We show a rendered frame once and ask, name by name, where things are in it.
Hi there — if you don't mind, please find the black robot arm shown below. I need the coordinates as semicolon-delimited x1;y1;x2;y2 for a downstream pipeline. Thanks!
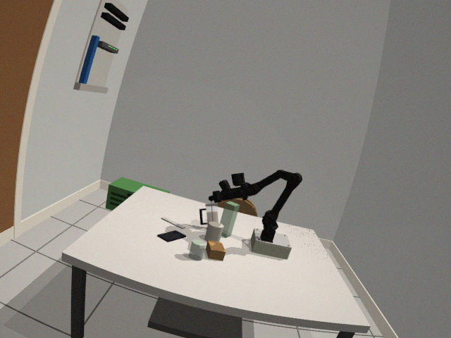
219;170;302;243

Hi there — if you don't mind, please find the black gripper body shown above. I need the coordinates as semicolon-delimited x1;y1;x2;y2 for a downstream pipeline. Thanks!
213;188;235;203

